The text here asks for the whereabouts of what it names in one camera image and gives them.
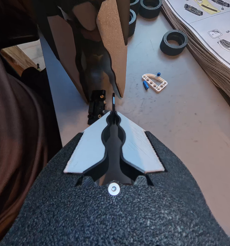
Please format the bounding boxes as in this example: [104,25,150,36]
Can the grey desk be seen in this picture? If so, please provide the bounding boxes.
[38,0,230,239]

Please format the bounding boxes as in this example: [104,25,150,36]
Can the open instruction booklet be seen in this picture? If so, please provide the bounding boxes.
[161,0,230,116]

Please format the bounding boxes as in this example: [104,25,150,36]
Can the black printed tile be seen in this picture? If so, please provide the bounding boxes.
[112,93,116,123]

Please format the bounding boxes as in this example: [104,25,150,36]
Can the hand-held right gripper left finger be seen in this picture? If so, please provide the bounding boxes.
[64,111,113,181]

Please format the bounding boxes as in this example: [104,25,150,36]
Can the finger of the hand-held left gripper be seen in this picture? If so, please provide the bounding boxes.
[47,15,89,104]
[96,0,128,99]

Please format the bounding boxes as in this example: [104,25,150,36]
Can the white curved frame brick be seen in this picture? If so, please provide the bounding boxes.
[142,73,168,93]

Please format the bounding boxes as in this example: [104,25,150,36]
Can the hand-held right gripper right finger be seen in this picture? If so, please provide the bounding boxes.
[116,111,165,183]

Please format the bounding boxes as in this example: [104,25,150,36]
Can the black brick plate assembly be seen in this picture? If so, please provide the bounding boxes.
[87,90,108,125]

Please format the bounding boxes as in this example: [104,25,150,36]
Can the person's brown shirt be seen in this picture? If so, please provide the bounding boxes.
[0,44,62,246]

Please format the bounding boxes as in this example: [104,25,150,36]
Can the person's black pants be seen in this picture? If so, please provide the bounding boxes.
[21,65,62,148]

